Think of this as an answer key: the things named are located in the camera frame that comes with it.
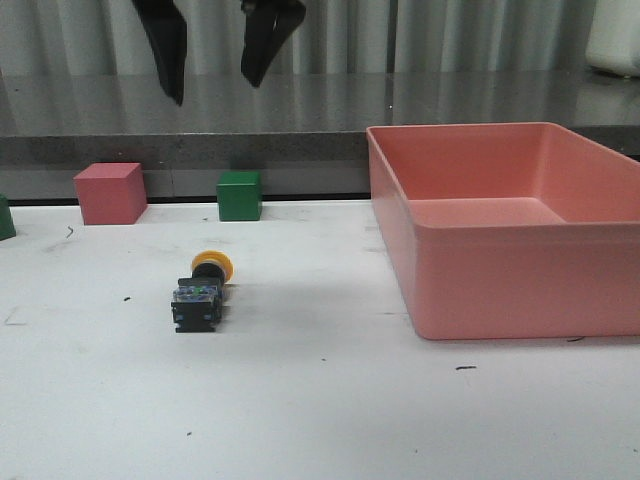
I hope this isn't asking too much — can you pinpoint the grey pleated curtain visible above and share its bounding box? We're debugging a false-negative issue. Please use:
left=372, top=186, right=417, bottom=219
left=1, top=1, right=597, bottom=76

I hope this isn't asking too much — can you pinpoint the pink cube at back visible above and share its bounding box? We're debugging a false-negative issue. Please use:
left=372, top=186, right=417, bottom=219
left=73, top=162, right=148, bottom=225

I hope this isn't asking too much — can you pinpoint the white object on counter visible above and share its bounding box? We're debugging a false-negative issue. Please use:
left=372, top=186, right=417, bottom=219
left=585, top=0, right=639, bottom=77

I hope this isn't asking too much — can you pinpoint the green cube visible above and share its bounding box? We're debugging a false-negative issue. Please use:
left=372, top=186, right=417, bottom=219
left=216, top=171, right=262, bottom=222
left=0, top=194, right=16, bottom=241

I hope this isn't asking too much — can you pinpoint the pink plastic bin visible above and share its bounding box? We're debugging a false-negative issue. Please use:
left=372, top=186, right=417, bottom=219
left=366, top=123, right=639, bottom=340

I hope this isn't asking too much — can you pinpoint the yellow push button switch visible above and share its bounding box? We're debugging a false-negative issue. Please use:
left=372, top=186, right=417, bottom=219
left=171, top=250, right=234, bottom=333

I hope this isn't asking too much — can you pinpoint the grey stone counter ledge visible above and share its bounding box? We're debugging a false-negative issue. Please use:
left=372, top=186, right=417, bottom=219
left=1, top=70, right=639, bottom=204

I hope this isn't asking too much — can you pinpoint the green cube right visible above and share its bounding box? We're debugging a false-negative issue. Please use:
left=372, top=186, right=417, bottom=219
left=216, top=171, right=262, bottom=222

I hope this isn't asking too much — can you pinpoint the green cube left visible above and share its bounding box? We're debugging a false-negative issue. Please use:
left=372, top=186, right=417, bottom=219
left=0, top=194, right=16, bottom=241

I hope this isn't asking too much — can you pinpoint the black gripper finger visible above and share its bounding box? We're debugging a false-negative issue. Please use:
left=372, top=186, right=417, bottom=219
left=132, top=0, right=188, bottom=106
left=241, top=1, right=306, bottom=88

